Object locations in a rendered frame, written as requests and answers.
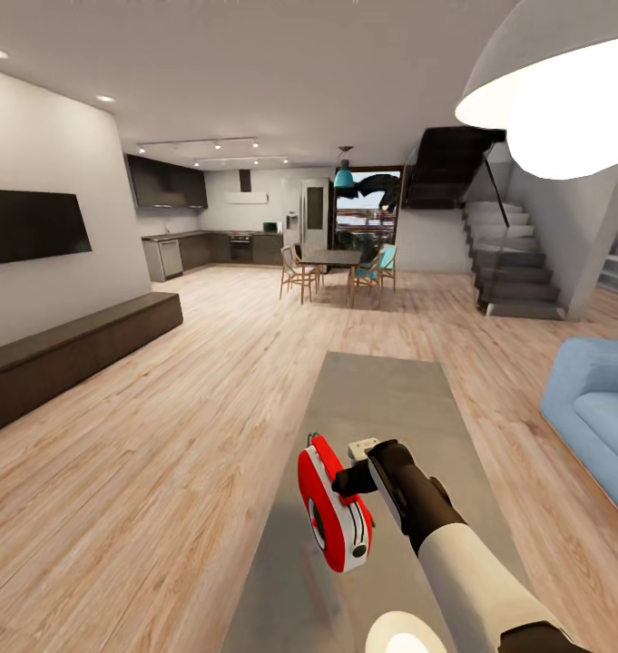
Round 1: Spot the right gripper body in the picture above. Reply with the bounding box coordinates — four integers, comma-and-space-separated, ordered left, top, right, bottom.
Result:
336, 462, 375, 498

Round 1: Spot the radio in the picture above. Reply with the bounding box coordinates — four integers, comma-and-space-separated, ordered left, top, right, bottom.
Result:
298, 434, 375, 573

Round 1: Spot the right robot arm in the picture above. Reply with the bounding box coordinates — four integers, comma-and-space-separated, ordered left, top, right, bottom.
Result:
331, 438, 592, 653

